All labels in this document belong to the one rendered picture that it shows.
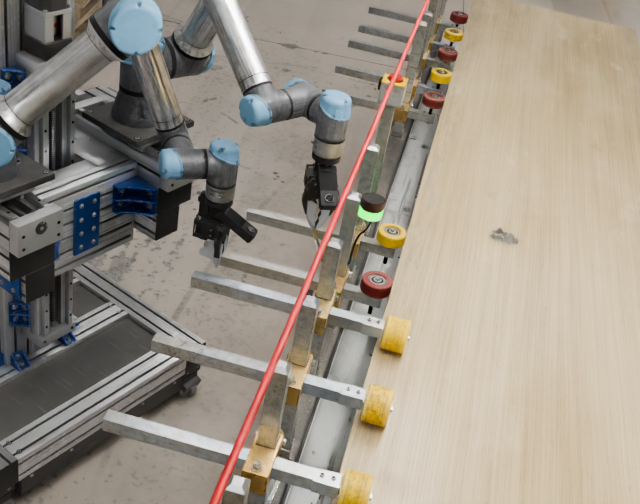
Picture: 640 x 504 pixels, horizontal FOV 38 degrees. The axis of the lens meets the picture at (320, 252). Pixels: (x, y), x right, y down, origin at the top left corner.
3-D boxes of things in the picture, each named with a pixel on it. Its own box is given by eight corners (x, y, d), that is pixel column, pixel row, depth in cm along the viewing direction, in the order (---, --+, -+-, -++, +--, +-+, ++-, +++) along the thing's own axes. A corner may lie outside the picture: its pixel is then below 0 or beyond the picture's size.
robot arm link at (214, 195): (239, 179, 235) (230, 194, 228) (237, 194, 237) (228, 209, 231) (211, 172, 236) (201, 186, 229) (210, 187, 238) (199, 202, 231)
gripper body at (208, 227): (201, 224, 245) (205, 185, 238) (232, 232, 244) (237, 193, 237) (191, 239, 238) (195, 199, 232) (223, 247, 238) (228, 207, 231)
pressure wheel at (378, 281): (351, 317, 240) (360, 282, 234) (357, 300, 247) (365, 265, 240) (381, 325, 239) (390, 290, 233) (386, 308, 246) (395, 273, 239)
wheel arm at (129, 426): (101, 431, 176) (101, 418, 174) (108, 419, 179) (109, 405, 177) (354, 505, 171) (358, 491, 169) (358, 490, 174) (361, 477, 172)
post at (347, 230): (316, 343, 255) (347, 195, 229) (319, 336, 258) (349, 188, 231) (328, 346, 255) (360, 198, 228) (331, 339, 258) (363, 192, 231)
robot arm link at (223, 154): (204, 135, 228) (237, 136, 230) (200, 174, 234) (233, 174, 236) (210, 151, 221) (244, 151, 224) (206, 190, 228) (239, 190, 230)
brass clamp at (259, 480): (235, 487, 171) (238, 469, 168) (255, 438, 182) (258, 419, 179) (267, 497, 170) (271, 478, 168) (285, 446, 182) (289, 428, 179)
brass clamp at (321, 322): (299, 329, 213) (302, 312, 210) (312, 297, 224) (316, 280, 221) (325, 336, 212) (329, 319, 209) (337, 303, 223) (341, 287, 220)
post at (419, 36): (390, 141, 356) (417, 21, 330) (391, 137, 359) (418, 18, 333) (399, 143, 356) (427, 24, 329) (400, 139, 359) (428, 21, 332)
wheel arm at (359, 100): (320, 98, 349) (321, 88, 347) (322, 95, 352) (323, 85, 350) (432, 126, 345) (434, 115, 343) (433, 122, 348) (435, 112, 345)
